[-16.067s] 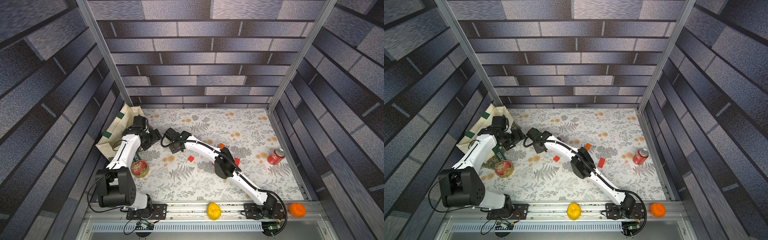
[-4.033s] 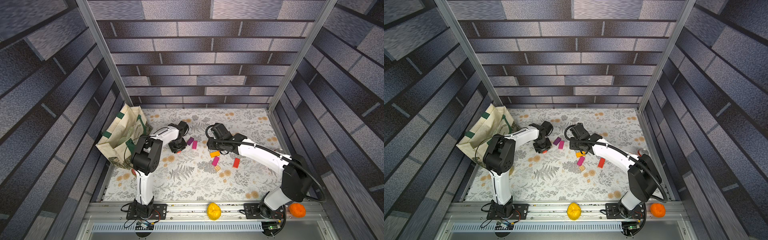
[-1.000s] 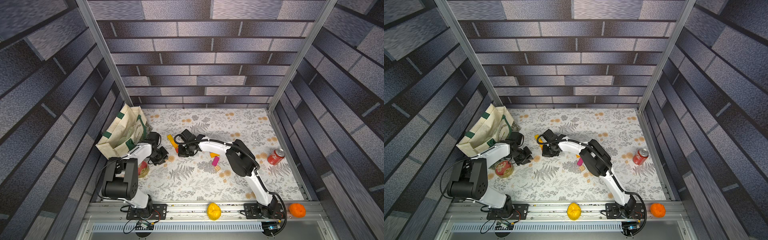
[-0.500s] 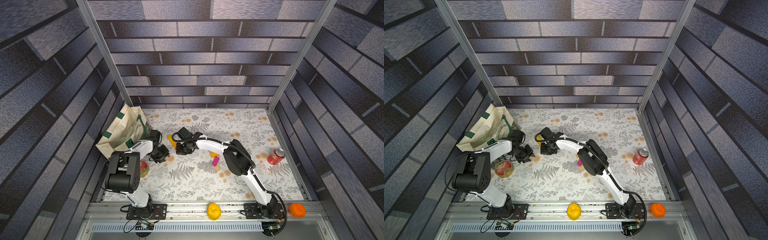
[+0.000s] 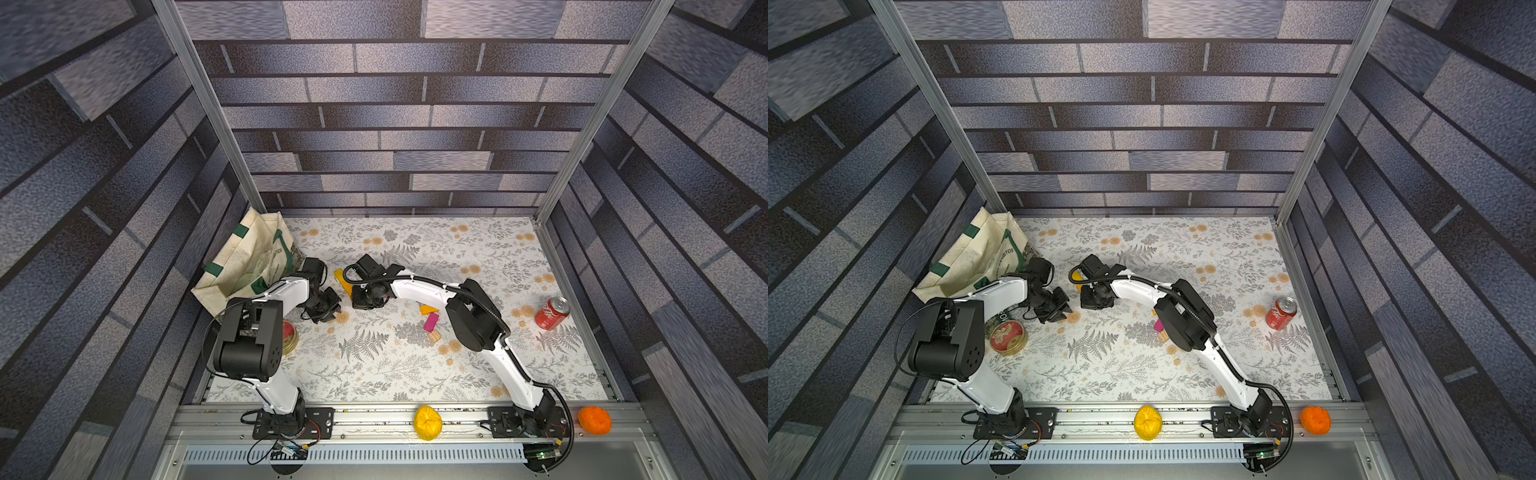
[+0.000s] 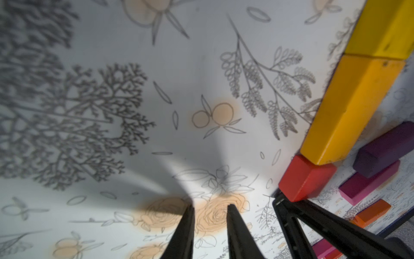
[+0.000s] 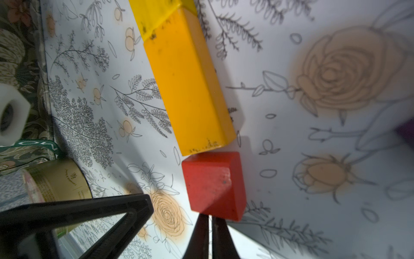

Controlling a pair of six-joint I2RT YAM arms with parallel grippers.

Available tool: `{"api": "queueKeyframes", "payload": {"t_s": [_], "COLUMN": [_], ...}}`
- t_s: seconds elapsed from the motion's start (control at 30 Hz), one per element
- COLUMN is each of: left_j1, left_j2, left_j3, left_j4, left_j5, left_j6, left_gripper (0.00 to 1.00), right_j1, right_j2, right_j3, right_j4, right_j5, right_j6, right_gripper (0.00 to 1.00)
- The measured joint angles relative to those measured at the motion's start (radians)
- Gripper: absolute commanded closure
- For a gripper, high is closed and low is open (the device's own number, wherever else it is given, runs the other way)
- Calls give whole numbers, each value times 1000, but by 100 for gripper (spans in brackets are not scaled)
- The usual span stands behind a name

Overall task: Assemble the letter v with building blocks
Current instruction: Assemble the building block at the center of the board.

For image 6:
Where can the purple wooden block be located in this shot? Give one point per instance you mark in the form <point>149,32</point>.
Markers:
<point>385,150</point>

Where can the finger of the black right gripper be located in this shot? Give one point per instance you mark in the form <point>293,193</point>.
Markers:
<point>351,240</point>

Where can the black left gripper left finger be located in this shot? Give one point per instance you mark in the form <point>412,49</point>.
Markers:
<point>182,242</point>

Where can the pink wooden block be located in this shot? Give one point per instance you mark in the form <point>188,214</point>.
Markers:
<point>324,250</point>

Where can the magenta wooden block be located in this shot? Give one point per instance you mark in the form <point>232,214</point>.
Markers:
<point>357,187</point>

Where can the yellow wooden block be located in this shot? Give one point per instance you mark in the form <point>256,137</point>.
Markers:
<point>384,29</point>

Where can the orange wooden block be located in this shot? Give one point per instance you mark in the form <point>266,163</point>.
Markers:
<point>371,213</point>

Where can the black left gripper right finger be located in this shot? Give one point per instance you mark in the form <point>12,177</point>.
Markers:
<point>240,241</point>

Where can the small red wooden cube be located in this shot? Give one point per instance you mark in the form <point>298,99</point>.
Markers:
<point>304,180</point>

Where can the orange-yellow wooden block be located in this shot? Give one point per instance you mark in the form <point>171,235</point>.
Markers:
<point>358,86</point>

